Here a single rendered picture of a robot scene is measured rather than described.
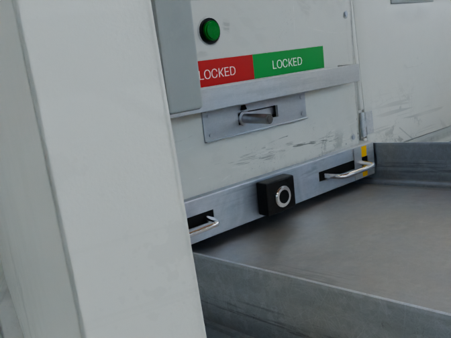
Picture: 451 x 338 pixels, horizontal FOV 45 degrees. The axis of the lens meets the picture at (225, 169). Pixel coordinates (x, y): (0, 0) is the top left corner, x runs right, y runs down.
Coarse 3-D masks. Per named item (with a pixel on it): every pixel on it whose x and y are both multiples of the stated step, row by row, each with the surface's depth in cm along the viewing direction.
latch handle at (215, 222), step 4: (204, 216) 74; (208, 216) 74; (204, 220) 74; (208, 220) 73; (212, 220) 72; (216, 220) 72; (208, 224) 70; (212, 224) 70; (216, 224) 71; (200, 228) 69; (204, 228) 69; (208, 228) 70; (212, 228) 70; (192, 232) 68; (196, 232) 69; (200, 232) 69; (192, 236) 68
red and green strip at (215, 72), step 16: (304, 48) 86; (320, 48) 89; (208, 64) 74; (224, 64) 76; (240, 64) 78; (256, 64) 80; (272, 64) 82; (288, 64) 84; (304, 64) 87; (320, 64) 89; (208, 80) 74; (224, 80) 76; (240, 80) 78
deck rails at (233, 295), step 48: (384, 144) 98; (432, 144) 91; (240, 288) 47; (288, 288) 42; (336, 288) 39; (240, 336) 48; (288, 336) 44; (336, 336) 40; (384, 336) 36; (432, 336) 34
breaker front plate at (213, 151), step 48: (192, 0) 71; (240, 0) 77; (288, 0) 83; (336, 0) 90; (240, 48) 78; (288, 48) 84; (336, 48) 92; (288, 96) 85; (336, 96) 93; (192, 144) 73; (240, 144) 79; (288, 144) 86; (336, 144) 94; (192, 192) 74
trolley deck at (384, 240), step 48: (336, 192) 96; (384, 192) 91; (432, 192) 86; (240, 240) 77; (288, 240) 73; (336, 240) 70; (384, 240) 68; (432, 240) 65; (384, 288) 54; (432, 288) 52
